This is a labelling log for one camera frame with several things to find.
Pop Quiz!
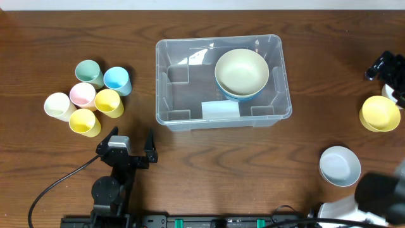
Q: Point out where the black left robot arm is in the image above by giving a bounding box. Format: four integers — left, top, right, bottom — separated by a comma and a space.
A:
90, 127, 158, 227

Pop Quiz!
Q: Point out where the beige bowl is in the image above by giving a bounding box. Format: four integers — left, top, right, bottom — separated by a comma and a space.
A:
215, 49, 270, 99

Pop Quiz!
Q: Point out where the pink plastic cup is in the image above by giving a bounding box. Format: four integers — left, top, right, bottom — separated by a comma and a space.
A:
69, 82, 97, 111

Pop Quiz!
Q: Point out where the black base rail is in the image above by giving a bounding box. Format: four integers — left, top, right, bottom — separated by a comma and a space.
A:
60, 214, 299, 228

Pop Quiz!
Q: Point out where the blue plastic cup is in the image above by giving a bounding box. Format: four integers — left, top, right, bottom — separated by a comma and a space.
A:
104, 66, 132, 96

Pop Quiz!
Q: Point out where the clear plastic storage bin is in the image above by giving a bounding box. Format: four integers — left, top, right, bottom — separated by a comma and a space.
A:
156, 34, 292, 131

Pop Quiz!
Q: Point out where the dark blue bowl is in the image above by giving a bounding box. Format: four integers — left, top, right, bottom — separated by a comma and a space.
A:
219, 87, 261, 102

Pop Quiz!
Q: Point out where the white bowl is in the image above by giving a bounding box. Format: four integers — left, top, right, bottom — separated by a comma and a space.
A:
382, 84, 402, 110

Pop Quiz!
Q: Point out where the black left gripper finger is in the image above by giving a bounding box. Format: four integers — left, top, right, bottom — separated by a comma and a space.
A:
144, 129, 158, 163
96, 126, 118, 155

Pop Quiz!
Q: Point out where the green plastic cup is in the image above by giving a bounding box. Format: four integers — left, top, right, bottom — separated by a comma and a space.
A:
75, 60, 104, 89

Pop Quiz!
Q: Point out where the yellow bowl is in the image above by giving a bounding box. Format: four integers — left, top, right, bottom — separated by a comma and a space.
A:
359, 96, 401, 132

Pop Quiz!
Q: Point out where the yellow plastic cup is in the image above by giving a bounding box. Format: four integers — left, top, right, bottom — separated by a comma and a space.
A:
94, 89, 124, 118
69, 108, 101, 137

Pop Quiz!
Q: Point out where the light grey bowl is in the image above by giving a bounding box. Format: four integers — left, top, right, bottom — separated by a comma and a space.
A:
318, 146, 361, 187

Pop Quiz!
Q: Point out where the cream plastic cup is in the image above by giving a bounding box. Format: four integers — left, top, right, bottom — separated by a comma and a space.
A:
44, 92, 77, 122

